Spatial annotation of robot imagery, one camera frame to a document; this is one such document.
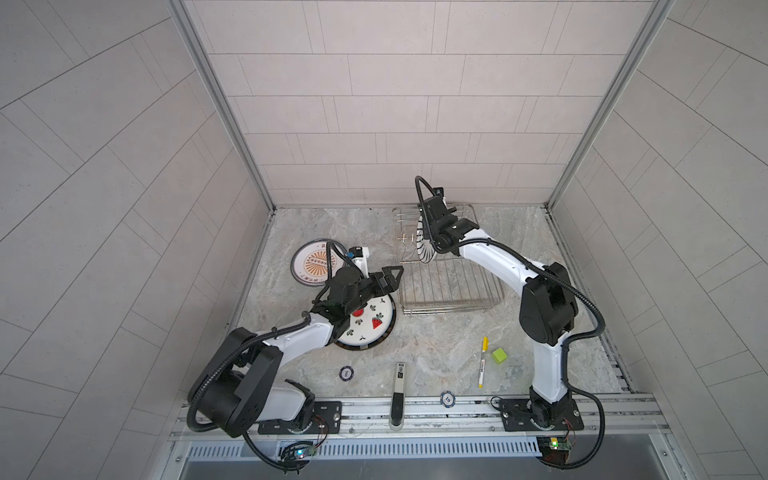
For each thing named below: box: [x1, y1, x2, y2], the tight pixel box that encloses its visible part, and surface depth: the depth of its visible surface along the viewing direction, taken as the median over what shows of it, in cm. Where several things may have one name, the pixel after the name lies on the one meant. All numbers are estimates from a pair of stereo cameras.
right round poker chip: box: [440, 390, 456, 408], surface depth 75 cm
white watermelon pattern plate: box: [336, 294, 393, 346], surface depth 86 cm
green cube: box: [492, 347, 508, 365], surface depth 81 cm
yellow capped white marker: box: [478, 336, 489, 389], surface depth 82 cm
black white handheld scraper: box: [389, 362, 405, 431], surface depth 71 cm
